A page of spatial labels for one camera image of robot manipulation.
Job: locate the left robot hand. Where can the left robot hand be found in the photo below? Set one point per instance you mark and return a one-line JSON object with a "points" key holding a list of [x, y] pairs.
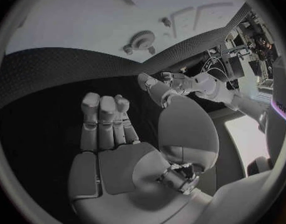
{"points": [[180, 84]]}

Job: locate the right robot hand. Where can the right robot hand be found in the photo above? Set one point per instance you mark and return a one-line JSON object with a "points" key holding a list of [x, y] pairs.
{"points": [[124, 168]]}

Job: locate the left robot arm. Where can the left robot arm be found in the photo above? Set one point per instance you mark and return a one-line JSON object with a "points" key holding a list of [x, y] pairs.
{"points": [[217, 91]]}

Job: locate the white task board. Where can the white task board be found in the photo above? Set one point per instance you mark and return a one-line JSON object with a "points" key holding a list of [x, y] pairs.
{"points": [[87, 22]]}

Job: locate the grey peg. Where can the grey peg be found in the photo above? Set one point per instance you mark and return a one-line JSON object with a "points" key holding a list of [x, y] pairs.
{"points": [[151, 50], [128, 50], [165, 21]]}

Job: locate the grey gear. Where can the grey gear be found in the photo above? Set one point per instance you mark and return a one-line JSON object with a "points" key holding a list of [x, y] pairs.
{"points": [[144, 39]]}

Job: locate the workshop desk with equipment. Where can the workshop desk with equipment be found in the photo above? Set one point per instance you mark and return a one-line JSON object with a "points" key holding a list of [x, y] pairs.
{"points": [[248, 46]]}

